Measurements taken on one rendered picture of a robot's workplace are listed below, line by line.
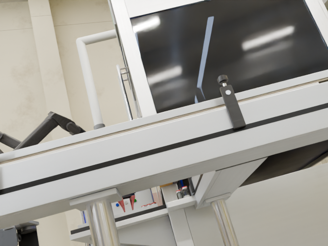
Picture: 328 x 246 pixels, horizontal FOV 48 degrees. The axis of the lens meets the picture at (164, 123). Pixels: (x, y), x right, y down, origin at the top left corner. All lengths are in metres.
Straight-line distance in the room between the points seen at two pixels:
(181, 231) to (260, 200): 0.34
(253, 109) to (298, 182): 0.90
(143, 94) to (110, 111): 3.92
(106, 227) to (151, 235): 0.88
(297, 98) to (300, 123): 0.05
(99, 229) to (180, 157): 0.20
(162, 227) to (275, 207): 0.46
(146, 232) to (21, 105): 4.25
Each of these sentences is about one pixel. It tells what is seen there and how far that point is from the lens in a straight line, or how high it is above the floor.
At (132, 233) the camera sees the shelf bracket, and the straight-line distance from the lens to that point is 1.61.
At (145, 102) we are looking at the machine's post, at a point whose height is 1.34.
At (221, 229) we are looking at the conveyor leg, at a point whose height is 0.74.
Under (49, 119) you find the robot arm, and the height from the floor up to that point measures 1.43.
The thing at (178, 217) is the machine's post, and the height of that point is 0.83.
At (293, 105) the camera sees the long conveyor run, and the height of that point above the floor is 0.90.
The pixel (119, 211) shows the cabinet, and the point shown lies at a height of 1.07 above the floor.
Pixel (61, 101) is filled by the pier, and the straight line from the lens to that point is 5.30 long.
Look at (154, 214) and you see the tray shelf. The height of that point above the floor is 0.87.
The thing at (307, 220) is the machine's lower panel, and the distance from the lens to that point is 1.60.
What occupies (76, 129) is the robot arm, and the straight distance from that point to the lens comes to 1.81.
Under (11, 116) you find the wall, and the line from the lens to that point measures 5.57.
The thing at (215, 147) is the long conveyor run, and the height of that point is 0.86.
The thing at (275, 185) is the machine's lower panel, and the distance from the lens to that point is 1.58.
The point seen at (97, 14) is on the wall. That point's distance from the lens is 6.50.
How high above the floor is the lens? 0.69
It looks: 20 degrees up
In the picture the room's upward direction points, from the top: 16 degrees counter-clockwise
